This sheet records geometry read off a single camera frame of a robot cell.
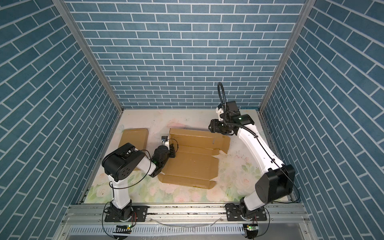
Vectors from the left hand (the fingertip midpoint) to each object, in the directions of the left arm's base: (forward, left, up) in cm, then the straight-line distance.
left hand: (173, 144), depth 99 cm
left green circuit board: (-45, +21, -5) cm, 50 cm away
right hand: (-2, -24, +23) cm, 33 cm away
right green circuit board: (-46, -43, -5) cm, 63 cm away
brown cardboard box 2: (-13, -15, -1) cm, 20 cm away
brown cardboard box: (+6, +25, 0) cm, 26 cm away
